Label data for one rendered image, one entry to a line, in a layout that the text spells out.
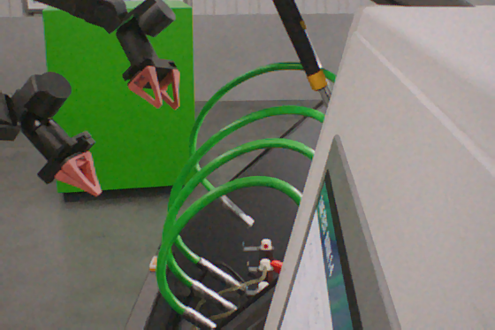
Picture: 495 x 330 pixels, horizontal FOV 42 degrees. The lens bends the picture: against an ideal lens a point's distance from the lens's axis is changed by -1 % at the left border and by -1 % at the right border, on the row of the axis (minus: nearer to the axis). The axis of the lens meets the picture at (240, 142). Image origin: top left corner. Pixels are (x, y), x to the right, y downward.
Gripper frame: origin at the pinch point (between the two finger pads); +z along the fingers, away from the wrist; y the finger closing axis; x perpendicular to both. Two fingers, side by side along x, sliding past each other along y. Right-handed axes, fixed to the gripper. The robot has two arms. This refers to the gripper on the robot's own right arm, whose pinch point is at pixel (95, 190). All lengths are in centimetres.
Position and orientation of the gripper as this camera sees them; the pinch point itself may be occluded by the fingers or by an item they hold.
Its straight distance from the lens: 117.5
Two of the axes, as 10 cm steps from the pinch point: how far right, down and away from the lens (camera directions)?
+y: 6.5, -6.2, -4.3
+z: 6.7, 7.4, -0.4
